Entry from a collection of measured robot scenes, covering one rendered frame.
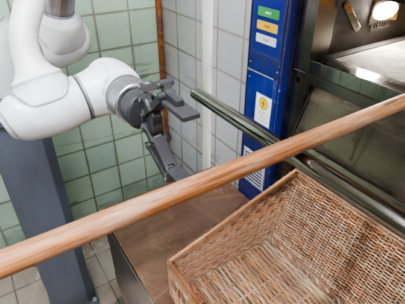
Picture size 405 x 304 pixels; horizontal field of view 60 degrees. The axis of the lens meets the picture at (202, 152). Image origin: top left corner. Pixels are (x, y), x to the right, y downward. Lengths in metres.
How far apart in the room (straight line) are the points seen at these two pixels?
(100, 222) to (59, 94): 0.38
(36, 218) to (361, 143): 1.11
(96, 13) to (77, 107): 0.92
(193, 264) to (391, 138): 0.62
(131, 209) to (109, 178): 1.52
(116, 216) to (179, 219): 0.89
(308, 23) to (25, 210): 1.10
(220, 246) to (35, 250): 0.74
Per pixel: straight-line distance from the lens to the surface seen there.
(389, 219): 0.54
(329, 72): 1.01
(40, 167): 1.32
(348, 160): 1.02
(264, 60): 1.13
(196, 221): 1.32
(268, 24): 1.10
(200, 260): 1.08
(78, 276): 1.70
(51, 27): 1.21
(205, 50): 1.42
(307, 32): 1.05
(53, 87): 0.76
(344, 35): 1.13
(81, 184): 1.93
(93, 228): 0.44
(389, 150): 0.97
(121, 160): 1.94
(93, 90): 0.77
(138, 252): 1.23
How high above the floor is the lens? 1.50
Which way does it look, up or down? 33 degrees down
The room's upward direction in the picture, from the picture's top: straight up
